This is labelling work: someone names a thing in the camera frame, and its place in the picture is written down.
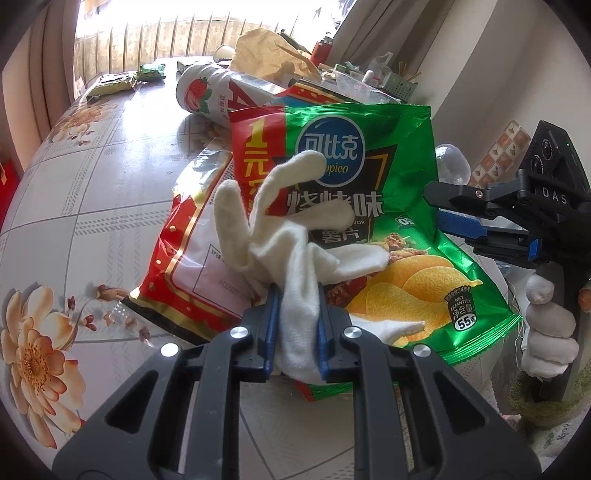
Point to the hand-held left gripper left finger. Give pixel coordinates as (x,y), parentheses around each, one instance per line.
(272,323)

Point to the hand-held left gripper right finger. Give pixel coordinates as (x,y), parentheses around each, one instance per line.
(324,323)

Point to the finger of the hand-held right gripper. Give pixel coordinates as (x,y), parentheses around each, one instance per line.
(461,228)
(452,194)

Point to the green potato chip bag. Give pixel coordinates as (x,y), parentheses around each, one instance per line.
(406,184)

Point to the white cotton glove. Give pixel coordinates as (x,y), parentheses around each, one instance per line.
(295,258)

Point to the person's right hand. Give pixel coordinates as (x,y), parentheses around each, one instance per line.
(549,318)

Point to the clear plastic bottle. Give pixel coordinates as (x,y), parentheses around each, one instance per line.
(452,164)

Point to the patterned paper sheet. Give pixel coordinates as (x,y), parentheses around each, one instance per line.
(503,152)

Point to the red and white snack bag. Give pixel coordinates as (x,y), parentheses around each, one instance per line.
(194,258)

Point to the green plastic basket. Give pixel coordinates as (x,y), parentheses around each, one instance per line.
(397,87)

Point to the small white plastic bag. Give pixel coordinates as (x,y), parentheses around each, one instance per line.
(379,62)

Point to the red foil snack packet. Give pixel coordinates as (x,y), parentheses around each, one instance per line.
(314,94)

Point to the grey curtain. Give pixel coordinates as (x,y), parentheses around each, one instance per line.
(392,27)

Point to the green fuzzy cloth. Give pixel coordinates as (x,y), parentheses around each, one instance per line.
(549,401)

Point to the floral tablecloth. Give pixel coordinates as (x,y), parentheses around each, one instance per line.
(115,184)

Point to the strawberry milk drink bottle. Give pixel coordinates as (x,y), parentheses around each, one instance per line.
(203,92)

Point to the crumpled brown paper bag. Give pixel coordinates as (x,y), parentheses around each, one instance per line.
(258,50)

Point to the white paper cup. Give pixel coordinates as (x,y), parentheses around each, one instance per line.
(224,53)

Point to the small white box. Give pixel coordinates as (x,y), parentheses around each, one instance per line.
(191,64)

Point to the small green snack packet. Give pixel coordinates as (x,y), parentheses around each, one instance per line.
(151,73)

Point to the large green wipes packet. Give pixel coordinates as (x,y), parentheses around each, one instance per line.
(113,84)

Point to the metal window railing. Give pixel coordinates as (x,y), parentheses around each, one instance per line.
(184,37)

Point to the beige curtain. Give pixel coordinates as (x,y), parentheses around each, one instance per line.
(51,69)

